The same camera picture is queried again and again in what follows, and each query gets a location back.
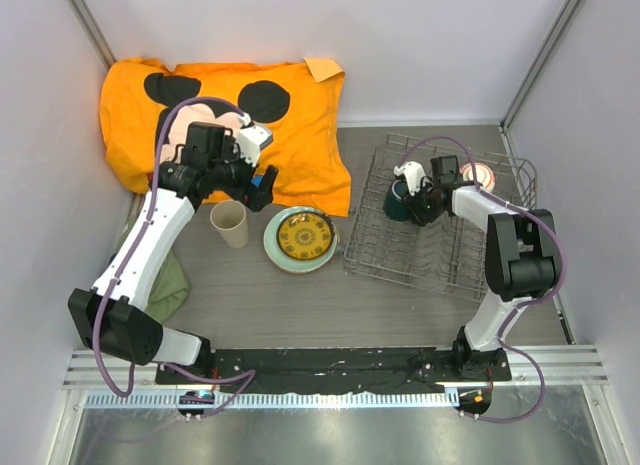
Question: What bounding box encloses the beige tumbler cup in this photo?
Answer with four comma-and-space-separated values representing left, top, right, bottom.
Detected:
209, 200, 249, 249

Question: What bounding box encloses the light green flower plate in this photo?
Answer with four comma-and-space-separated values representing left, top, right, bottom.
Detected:
263, 206, 340, 265

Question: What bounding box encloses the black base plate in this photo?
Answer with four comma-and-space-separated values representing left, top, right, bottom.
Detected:
182, 347, 512, 395

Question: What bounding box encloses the red white bowl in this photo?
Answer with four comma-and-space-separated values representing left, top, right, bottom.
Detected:
460, 162, 496, 192

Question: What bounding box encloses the orange Mickey Mouse cloth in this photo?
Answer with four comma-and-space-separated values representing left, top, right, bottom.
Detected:
99, 58, 351, 217

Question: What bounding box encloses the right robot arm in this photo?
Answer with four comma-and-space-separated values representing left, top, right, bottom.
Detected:
394, 155, 563, 380

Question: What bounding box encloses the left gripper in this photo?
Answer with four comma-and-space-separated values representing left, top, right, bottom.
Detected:
209, 136, 277, 211

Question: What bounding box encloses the green cloth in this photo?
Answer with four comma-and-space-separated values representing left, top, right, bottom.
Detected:
107, 229, 192, 326

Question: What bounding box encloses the grey wire dish rack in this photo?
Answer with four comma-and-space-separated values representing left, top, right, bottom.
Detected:
342, 132, 539, 304

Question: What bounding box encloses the white slotted cable duct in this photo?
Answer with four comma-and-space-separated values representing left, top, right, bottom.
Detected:
84, 388, 459, 410

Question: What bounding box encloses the dark green mug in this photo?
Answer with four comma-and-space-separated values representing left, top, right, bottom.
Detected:
383, 180, 412, 223

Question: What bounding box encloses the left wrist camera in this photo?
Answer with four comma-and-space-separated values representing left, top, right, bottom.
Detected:
235, 123, 273, 168

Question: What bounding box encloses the cream bird plate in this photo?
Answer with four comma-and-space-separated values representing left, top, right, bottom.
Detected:
274, 260, 323, 275

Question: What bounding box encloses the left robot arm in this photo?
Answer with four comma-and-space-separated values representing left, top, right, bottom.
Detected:
68, 122, 278, 384

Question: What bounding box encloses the yellow brown patterned plate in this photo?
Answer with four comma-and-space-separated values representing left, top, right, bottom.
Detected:
276, 211, 335, 261

